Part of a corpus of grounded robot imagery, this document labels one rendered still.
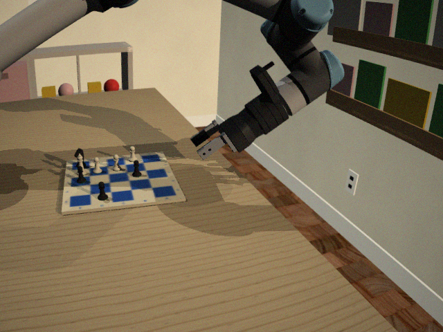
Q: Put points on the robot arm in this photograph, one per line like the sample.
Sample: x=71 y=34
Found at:
x=289 y=28

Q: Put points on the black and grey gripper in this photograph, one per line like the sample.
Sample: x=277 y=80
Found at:
x=260 y=116

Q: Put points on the blue and cream chessboard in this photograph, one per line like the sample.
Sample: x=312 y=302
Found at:
x=156 y=185

